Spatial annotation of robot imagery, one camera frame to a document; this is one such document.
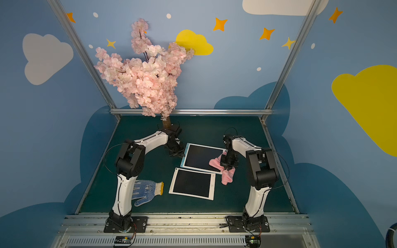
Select pink cloth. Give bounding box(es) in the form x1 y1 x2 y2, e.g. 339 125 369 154
209 151 235 186

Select white drawing tablet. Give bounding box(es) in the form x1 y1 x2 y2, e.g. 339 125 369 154
169 168 216 200
180 143 225 175

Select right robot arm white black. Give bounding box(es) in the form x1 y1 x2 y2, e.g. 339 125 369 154
220 135 280 233

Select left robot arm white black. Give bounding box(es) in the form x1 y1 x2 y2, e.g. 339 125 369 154
103 125 185 233

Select blue dotted work glove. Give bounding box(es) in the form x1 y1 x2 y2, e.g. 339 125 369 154
132 180 164 207

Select pink cherry blossom tree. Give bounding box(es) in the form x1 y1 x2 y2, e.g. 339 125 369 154
95 19 194 129

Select right green circuit board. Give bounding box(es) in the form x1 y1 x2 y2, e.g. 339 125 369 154
245 235 261 248

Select green circuit board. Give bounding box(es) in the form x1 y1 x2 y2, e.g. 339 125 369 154
113 236 133 248
245 235 261 248

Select left green circuit board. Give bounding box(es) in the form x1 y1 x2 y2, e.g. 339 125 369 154
113 236 133 248

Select aluminium frame rails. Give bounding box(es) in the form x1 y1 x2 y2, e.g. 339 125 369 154
46 0 323 215

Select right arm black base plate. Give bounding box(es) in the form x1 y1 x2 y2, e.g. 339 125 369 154
225 215 270 233

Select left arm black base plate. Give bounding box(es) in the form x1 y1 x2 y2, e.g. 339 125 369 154
103 215 148 234

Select aluminium front mounting rail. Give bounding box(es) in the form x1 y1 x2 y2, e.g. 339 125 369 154
52 212 320 248

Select black hose at right edge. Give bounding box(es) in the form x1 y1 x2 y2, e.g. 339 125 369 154
385 222 397 248

